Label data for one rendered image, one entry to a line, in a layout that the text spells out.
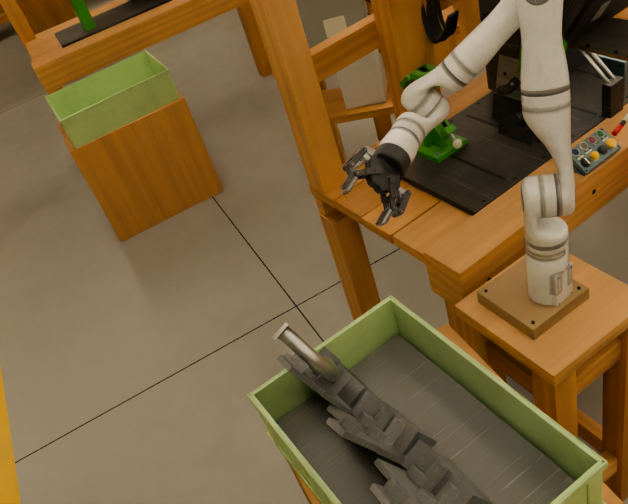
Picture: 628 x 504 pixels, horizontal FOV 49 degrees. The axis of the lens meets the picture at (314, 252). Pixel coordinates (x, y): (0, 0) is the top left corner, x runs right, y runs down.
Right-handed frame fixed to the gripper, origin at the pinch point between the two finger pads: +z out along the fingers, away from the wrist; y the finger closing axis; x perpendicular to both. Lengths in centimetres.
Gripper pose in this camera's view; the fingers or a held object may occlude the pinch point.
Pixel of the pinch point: (363, 206)
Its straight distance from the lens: 130.4
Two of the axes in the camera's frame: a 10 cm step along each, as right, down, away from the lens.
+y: 7.2, 6.4, 2.8
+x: -5.2, 2.3, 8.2
